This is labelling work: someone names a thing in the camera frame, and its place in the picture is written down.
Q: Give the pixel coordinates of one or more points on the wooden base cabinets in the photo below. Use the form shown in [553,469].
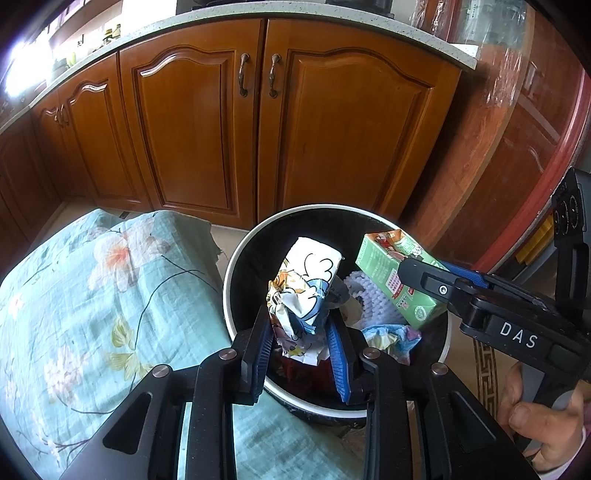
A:
[184,138]

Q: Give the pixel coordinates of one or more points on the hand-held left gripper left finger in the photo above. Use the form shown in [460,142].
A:
[263,355]

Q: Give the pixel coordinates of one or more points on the white round waste bin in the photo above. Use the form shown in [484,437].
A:
[249,277]

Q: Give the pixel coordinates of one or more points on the yellow cardboard box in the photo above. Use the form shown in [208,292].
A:
[538,240]

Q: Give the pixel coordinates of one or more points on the white foam fruit net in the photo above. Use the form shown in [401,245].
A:
[374,307]

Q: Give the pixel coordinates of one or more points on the cartoon print paper wrapper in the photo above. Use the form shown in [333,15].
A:
[304,277]

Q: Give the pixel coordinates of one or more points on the row of condiment bottles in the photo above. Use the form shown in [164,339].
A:
[113,34]

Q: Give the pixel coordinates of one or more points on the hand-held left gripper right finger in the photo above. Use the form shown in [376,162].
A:
[339,364]

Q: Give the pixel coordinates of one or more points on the red drink carton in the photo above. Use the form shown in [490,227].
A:
[300,374]

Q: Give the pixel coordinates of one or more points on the teal floral tablecloth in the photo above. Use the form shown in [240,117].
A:
[69,300]

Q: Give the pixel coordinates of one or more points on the pastel plastic wrapper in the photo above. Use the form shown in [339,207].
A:
[392,337]

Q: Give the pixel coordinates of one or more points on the white kitchen countertop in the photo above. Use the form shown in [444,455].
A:
[369,27]

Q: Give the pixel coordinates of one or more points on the wooden glass-door display cabinet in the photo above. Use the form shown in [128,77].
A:
[508,138]

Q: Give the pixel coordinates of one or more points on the green drink carton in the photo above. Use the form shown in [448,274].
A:
[383,267]

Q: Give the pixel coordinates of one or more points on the person's right hand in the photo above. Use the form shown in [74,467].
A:
[531,415]

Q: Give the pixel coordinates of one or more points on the bright window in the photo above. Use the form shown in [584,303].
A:
[23,64]

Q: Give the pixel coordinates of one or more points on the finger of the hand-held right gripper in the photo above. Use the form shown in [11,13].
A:
[429,286]

